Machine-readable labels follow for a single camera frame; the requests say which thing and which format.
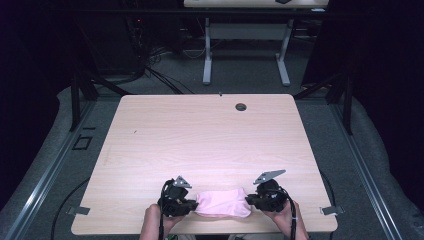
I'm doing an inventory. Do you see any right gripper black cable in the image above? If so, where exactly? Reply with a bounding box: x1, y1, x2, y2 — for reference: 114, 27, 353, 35
271, 186, 298, 240

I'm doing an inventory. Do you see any grey metal table bracket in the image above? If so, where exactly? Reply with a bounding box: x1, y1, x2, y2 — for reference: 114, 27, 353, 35
319, 205, 346, 216
65, 206, 91, 216

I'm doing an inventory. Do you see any pink cloth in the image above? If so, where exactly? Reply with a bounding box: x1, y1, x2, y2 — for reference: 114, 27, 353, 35
194, 187, 253, 219

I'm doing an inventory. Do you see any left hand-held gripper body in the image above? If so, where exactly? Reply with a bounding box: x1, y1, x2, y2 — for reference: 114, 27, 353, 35
157, 175, 194, 218

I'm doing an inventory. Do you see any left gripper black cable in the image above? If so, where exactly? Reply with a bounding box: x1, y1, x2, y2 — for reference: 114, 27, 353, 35
158, 179, 174, 240

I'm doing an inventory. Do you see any black horizontal frame bar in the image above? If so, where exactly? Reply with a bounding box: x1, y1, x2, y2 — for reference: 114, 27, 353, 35
46, 7, 371, 18

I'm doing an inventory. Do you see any black metal frame stand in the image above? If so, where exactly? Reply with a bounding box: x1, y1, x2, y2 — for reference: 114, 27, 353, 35
68, 71, 135, 133
292, 71, 355, 136

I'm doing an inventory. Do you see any white-legged background table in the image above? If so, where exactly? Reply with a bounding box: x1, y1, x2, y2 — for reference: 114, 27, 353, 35
182, 0, 330, 87

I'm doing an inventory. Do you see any black floor cable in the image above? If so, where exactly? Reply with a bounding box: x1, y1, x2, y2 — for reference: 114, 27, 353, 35
319, 170, 337, 208
50, 177, 92, 240

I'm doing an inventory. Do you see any person's left hand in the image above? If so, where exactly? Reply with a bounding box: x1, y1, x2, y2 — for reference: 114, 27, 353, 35
143, 203, 185, 234

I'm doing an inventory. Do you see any aluminium floor rail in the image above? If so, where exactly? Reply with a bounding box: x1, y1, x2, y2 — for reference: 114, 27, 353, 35
2, 99, 98, 240
328, 103, 405, 240

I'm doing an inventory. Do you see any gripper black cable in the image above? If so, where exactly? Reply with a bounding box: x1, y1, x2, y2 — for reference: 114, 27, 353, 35
158, 179, 174, 240
271, 186, 298, 240

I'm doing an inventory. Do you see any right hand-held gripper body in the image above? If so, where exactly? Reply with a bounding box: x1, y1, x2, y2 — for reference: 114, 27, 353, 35
251, 169, 290, 213

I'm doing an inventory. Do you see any bundle of black cables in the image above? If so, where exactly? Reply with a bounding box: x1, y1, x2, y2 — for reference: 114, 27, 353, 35
124, 14, 196, 95

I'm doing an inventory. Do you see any person's right hand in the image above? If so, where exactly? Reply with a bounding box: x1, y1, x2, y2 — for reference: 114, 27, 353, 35
263, 199, 303, 234

